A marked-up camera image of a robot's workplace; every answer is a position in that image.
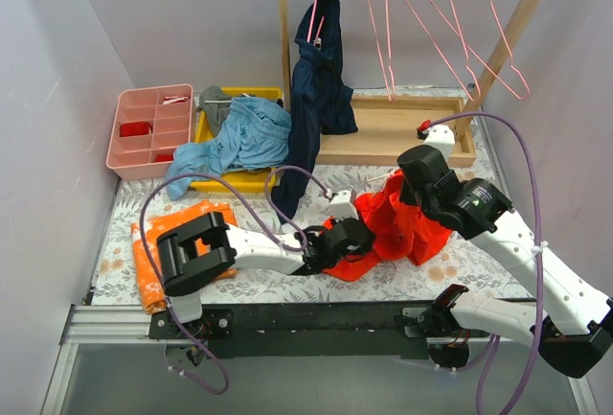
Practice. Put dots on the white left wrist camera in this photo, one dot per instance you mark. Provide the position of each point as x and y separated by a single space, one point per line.
341 205

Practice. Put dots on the grey garment in tray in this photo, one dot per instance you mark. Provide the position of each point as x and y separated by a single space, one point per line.
215 104

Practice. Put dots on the navy blue mesh shorts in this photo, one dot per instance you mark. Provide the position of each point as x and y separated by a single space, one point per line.
320 103

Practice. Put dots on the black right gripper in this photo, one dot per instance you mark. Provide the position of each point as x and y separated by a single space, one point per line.
414 177

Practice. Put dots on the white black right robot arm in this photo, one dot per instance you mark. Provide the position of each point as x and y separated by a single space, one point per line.
575 331

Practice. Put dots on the pink wire hanger with navy shorts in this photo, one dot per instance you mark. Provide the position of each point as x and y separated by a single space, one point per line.
315 24

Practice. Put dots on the yellow plastic tray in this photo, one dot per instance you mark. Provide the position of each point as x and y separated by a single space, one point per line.
249 182

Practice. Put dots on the bright red-orange shorts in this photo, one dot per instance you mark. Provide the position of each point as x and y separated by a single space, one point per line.
401 231

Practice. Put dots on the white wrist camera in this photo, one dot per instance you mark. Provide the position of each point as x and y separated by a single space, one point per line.
440 137
341 205

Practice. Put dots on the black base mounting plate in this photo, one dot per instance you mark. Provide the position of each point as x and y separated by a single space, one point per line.
313 329

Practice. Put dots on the wooden clothes rack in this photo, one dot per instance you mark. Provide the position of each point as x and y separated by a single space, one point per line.
385 116

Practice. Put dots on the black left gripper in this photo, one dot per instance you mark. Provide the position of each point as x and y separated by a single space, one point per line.
364 235

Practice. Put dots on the aluminium frame rail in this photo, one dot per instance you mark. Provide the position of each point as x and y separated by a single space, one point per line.
89 325

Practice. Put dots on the pink divided organizer bin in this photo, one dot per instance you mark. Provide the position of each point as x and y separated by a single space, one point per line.
170 109

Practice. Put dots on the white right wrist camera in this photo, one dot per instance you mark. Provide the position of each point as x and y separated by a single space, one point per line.
440 137

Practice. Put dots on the light blue shorts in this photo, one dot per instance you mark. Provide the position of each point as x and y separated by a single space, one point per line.
254 136

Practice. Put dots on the red item in bin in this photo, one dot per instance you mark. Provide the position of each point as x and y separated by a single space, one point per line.
134 129

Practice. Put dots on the orange white tie-dye shorts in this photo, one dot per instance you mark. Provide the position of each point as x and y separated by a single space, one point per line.
149 287

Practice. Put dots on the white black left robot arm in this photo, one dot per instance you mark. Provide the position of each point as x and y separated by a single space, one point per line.
197 252

